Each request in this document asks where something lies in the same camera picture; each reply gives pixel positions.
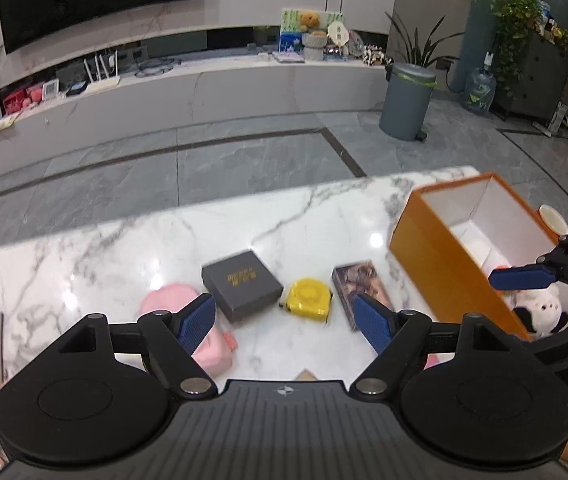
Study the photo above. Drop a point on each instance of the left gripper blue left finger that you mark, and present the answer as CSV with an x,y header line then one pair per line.
x,y
193,323

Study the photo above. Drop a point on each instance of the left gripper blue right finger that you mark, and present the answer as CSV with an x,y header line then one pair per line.
x,y
375,321

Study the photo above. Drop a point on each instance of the red ceramic mug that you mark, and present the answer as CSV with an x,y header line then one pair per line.
x,y
553,220

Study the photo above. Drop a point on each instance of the orange storage box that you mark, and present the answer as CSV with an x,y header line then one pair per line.
x,y
450,236

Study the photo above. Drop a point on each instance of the grey pedal trash bin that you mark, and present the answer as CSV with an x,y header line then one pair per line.
x,y
409,90

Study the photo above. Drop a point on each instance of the dark grey gift box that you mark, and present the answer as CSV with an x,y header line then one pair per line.
x,y
241,285

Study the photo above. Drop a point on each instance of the pink card holder wallet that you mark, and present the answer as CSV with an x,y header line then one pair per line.
x,y
432,360

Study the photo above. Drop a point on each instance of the water jug bottle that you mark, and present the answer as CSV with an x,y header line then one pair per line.
x,y
480,87

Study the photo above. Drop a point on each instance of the brown teddy bear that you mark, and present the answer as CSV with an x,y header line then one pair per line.
x,y
309,21

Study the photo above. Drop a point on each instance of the purple card deck box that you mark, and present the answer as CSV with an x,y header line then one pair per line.
x,y
354,279

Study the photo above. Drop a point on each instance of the pink mini backpack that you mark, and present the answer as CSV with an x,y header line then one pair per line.
x,y
215,353

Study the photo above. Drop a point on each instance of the white wifi router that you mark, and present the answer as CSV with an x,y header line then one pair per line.
x,y
99,77

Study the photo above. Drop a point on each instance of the yellow tape measure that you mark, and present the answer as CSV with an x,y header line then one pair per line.
x,y
308,298

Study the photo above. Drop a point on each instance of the round paper fan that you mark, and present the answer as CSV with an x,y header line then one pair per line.
x,y
338,38

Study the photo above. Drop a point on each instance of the white striped-hat plush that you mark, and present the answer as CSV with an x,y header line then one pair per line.
x,y
539,309

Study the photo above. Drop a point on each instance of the potted plant by bin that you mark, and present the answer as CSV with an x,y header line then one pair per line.
x,y
419,52

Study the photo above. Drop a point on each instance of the brown cardboard box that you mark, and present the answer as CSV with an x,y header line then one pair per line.
x,y
306,376

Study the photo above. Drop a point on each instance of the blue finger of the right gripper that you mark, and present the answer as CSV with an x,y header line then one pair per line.
x,y
531,276

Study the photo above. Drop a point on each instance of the marble tv console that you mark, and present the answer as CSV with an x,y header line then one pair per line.
x,y
192,93

